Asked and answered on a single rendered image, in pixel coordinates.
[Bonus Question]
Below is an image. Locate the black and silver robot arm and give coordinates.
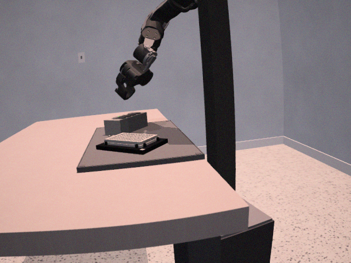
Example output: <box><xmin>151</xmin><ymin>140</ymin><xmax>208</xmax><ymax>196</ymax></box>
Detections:
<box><xmin>133</xmin><ymin>0</ymin><xmax>197</xmax><ymax>66</ymax></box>

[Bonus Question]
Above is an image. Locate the grey control panel with four buttons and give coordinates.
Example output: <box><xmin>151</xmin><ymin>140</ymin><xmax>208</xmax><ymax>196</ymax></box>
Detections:
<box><xmin>104</xmin><ymin>112</ymin><xmax>148</xmax><ymax>137</ymax></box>

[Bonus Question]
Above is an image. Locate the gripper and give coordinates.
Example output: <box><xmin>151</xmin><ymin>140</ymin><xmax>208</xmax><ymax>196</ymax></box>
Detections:
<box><xmin>115</xmin><ymin>54</ymin><xmax>156</xmax><ymax>100</ymax></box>

